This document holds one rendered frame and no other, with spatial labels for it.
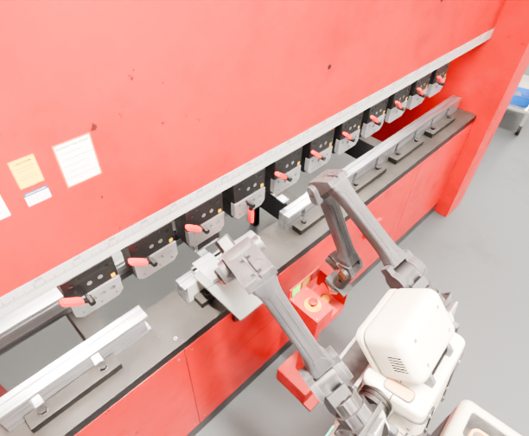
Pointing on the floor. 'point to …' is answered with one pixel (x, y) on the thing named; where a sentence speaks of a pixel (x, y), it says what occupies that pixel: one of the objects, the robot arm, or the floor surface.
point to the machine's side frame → (483, 87)
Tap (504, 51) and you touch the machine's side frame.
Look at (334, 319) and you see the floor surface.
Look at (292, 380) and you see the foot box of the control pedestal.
